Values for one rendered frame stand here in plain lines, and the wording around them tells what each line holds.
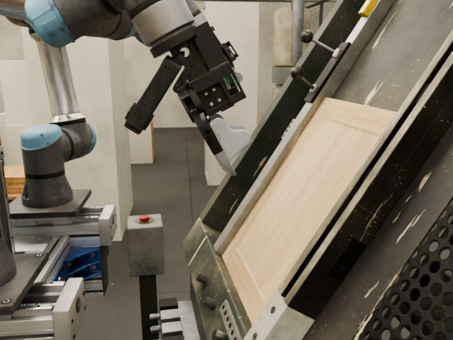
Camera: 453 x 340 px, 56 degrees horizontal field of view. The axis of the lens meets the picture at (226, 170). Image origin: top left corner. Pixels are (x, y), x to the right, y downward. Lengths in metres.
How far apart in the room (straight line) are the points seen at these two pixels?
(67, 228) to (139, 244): 0.24
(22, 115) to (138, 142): 1.61
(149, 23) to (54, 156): 0.86
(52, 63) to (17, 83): 3.91
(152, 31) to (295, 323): 0.58
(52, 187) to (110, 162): 2.11
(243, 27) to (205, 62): 4.30
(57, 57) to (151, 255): 0.71
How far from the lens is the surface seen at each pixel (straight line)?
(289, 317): 0.85
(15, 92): 5.40
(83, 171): 3.53
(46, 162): 1.37
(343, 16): 1.57
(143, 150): 6.17
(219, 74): 0.57
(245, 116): 4.93
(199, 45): 0.59
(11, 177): 4.80
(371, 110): 1.05
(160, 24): 0.57
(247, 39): 4.89
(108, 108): 3.40
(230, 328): 1.02
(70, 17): 0.61
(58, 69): 1.48
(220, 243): 1.31
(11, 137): 5.47
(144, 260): 1.50
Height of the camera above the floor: 1.48
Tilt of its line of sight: 15 degrees down
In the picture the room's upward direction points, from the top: straight up
